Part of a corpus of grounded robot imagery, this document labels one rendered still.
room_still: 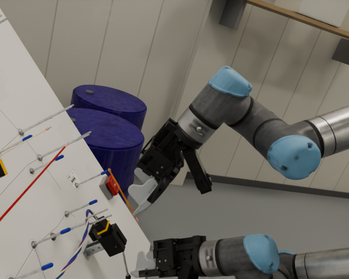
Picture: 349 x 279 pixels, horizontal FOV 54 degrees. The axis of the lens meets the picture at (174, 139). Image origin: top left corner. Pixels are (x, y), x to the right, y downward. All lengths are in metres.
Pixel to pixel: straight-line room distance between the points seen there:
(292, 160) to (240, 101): 0.16
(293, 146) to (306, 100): 3.38
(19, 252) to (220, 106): 0.46
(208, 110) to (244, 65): 2.79
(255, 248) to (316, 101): 3.42
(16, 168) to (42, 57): 2.31
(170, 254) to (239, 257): 0.16
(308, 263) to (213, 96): 0.42
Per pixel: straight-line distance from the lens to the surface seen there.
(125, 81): 3.13
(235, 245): 0.73
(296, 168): 0.61
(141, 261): 0.88
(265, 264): 0.71
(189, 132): 0.68
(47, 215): 0.81
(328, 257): 0.82
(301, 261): 0.84
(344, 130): 0.66
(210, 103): 0.66
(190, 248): 0.80
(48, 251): 0.78
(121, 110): 2.43
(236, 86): 0.66
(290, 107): 3.89
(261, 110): 0.71
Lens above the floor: 1.65
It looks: 21 degrees down
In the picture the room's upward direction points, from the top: 18 degrees clockwise
